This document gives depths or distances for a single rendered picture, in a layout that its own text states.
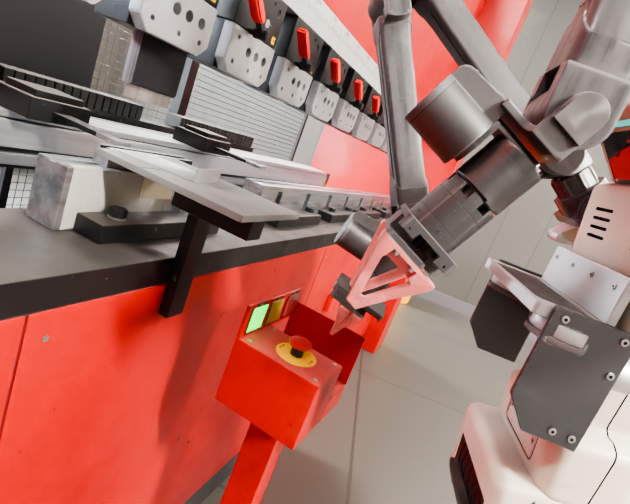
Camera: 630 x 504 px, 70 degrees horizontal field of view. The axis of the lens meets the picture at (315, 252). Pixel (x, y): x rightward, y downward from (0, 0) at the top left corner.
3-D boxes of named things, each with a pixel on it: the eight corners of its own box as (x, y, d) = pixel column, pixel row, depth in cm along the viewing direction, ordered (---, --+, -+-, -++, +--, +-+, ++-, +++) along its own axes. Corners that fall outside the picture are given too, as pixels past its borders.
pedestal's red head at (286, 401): (292, 451, 72) (332, 353, 68) (214, 398, 77) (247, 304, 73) (337, 403, 90) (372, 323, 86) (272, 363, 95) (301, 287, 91)
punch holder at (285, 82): (274, 95, 97) (300, 15, 93) (241, 83, 100) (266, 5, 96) (302, 109, 111) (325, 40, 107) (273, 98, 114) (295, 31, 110)
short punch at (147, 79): (127, 97, 68) (143, 32, 66) (117, 93, 69) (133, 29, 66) (171, 110, 77) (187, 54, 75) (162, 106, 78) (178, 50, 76)
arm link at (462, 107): (622, 114, 36) (576, 123, 44) (528, 1, 35) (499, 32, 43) (497, 215, 38) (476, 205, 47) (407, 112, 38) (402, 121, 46)
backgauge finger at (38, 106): (91, 149, 71) (99, 117, 70) (-15, 98, 79) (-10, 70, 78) (146, 157, 82) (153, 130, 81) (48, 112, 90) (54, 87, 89)
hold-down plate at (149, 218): (98, 245, 65) (103, 225, 64) (71, 230, 67) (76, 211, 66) (217, 234, 93) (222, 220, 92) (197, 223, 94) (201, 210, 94)
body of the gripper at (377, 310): (336, 279, 86) (359, 249, 83) (380, 311, 85) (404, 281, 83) (330, 290, 79) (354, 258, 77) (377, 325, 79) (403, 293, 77)
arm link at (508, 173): (559, 174, 39) (537, 172, 44) (507, 113, 38) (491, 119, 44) (493, 227, 40) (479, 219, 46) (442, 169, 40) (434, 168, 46)
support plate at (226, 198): (240, 223, 58) (243, 215, 58) (94, 153, 66) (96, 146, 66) (298, 219, 75) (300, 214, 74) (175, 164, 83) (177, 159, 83)
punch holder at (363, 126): (355, 136, 152) (373, 87, 149) (333, 127, 155) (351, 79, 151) (367, 142, 166) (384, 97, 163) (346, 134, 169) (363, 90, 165)
